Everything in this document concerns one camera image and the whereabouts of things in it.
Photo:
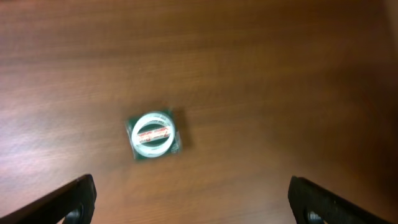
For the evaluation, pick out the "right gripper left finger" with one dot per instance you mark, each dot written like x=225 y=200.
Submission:
x=71 y=203

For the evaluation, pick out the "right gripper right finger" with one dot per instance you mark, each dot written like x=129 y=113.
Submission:
x=311 y=203

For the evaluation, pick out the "green round-label box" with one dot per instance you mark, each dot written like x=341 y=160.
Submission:
x=153 y=134

